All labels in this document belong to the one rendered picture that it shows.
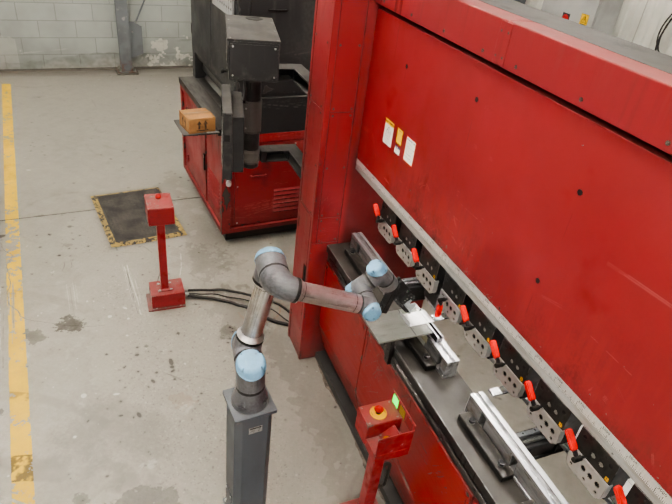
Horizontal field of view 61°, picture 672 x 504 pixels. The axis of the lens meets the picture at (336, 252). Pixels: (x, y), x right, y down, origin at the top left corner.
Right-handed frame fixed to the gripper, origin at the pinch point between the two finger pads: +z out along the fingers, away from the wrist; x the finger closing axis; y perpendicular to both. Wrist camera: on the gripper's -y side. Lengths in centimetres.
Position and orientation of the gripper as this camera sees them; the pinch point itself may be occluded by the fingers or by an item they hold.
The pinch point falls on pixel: (407, 312)
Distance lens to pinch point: 255.0
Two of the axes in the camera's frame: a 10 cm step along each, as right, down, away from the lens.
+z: 5.1, 5.6, 6.5
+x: -3.6, -5.4, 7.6
